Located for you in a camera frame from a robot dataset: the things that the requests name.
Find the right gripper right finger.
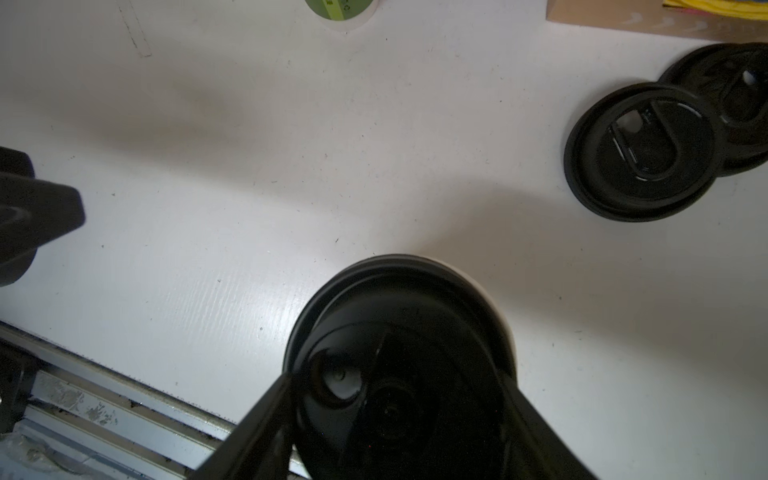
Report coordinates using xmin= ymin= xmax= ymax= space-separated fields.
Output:
xmin=501 ymin=374 xmax=597 ymax=480

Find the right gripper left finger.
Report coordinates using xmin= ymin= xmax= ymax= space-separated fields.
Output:
xmin=190 ymin=373 xmax=295 ymax=480

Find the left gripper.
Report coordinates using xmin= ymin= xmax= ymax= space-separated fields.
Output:
xmin=1 ymin=147 xmax=86 ymax=287

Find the black coffee lid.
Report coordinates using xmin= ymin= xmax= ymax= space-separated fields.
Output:
xmin=283 ymin=254 xmax=516 ymax=479
xmin=659 ymin=42 xmax=767 ymax=177
xmin=563 ymin=82 xmax=726 ymax=222

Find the brown cardboard sheet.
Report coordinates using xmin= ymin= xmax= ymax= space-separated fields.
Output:
xmin=546 ymin=0 xmax=767 ymax=43

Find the stack of coloured napkins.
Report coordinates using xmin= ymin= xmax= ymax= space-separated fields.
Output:
xmin=662 ymin=0 xmax=767 ymax=21

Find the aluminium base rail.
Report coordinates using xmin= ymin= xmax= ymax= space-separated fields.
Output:
xmin=0 ymin=320 xmax=313 ymax=480

